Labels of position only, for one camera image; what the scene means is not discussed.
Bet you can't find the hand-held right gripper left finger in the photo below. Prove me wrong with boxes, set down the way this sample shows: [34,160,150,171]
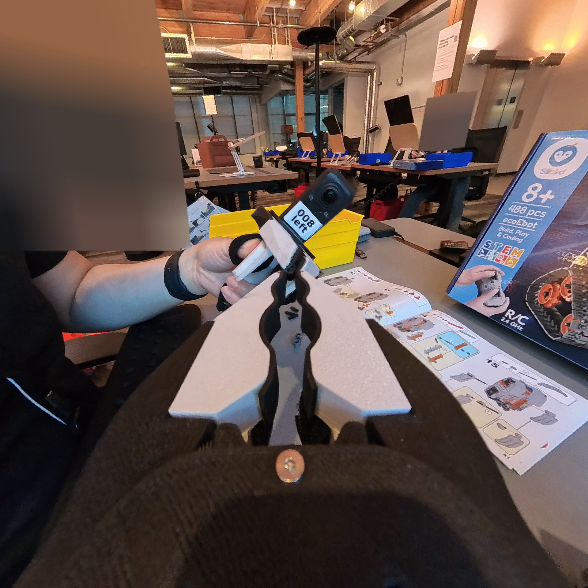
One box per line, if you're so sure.
[168,271,285,445]

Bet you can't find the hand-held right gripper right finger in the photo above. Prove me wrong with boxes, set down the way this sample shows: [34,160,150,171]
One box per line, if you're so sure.
[299,275,413,445]

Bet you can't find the yellow plastic bin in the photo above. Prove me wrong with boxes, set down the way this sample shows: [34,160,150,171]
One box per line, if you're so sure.
[209,209,364,270]

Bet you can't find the person's left forearm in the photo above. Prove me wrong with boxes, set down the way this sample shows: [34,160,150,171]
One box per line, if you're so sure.
[32,250,184,334]

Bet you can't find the beige desk divider panel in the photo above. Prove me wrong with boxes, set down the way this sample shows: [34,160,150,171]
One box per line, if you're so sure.
[388,123,421,153]

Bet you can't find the pale desk with stand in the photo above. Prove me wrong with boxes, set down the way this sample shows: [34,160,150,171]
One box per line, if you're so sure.
[184,165,299,212]

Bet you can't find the pale desk with black legs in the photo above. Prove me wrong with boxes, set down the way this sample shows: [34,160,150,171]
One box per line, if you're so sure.
[349,158,499,232]

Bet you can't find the black desk pad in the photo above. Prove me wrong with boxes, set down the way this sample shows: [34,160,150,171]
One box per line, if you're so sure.
[429,246,474,268]

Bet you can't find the person's left hand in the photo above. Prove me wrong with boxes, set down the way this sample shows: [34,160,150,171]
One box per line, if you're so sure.
[178,235,276,306]

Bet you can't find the red storage box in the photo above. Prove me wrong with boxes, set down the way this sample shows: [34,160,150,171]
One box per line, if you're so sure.
[370,198,406,222]

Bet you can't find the black charger box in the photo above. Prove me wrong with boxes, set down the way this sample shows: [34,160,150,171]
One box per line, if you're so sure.
[360,218,397,239]

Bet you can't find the blue flat box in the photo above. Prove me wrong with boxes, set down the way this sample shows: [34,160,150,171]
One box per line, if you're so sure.
[393,158,444,172]

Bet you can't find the white tilted stand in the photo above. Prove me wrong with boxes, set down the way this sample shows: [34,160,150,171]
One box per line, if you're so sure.
[220,131,267,177]

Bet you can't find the printed instruction sheet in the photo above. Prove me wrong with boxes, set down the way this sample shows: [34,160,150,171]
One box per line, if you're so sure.
[322,266,577,476]

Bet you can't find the black wrist band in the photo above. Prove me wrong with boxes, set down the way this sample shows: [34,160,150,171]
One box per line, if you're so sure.
[163,250,207,301]

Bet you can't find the black pole stand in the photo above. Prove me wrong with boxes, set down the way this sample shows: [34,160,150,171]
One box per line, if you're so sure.
[298,26,338,184]

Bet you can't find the brown bag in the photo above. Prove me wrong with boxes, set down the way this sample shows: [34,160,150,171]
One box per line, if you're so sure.
[198,135,235,169]

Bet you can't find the black mesh chair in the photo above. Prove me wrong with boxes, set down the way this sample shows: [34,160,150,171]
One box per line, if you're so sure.
[462,126,508,203]

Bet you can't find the person's black clothing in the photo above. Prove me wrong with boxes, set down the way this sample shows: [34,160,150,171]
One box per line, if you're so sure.
[0,250,120,588]

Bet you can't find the blue cardboard kit box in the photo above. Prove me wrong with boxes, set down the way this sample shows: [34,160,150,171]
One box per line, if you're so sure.
[446,130,588,370]

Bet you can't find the white wall poster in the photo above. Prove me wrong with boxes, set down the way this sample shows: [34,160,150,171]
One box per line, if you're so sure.
[432,19,464,84]

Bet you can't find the wooden post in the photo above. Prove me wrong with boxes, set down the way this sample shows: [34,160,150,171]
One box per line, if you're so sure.
[434,0,479,97]

